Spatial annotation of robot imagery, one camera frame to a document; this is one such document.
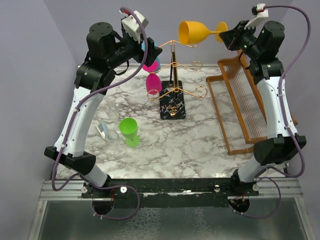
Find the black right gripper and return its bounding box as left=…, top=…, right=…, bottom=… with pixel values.
left=218, top=20, right=261, bottom=59

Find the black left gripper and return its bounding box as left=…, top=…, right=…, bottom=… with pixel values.
left=106, top=28, right=162, bottom=69

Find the pink wine glass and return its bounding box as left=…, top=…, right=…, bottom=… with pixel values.
left=142, top=58, right=162, bottom=95

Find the orange wine glass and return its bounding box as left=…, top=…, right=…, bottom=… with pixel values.
left=178, top=21, right=228, bottom=45

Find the green wine glass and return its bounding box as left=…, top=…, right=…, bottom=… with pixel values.
left=119, top=117, right=140, bottom=148

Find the blue wine glass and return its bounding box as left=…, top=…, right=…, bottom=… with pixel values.
left=141, top=41, right=162, bottom=55

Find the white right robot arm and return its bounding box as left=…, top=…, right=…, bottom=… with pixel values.
left=219, top=20, right=307, bottom=196

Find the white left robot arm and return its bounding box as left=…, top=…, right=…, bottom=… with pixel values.
left=44, top=22, right=162, bottom=198

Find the gold wine glass rack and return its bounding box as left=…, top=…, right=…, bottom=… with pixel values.
left=147, top=40, right=208, bottom=120

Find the wooden tiered shelf rack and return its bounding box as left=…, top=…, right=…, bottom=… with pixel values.
left=205, top=48, right=298, bottom=156

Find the clear wine glass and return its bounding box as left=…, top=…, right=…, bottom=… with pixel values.
left=104, top=129, right=128, bottom=159

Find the small blue white card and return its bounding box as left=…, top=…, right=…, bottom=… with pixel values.
left=95, top=121, right=108, bottom=139

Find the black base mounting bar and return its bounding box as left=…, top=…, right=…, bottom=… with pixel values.
left=81, top=178, right=259, bottom=209

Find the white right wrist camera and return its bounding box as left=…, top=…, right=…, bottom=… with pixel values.
left=244, top=3, right=269, bottom=30

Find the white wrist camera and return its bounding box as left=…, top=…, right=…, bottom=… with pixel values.
left=120, top=10, right=149, bottom=44
left=244, top=3, right=269, bottom=30

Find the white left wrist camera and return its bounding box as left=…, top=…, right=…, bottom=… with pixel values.
left=120, top=10, right=149, bottom=44

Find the aluminium extrusion rail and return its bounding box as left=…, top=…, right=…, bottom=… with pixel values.
left=39, top=179, right=88, bottom=201

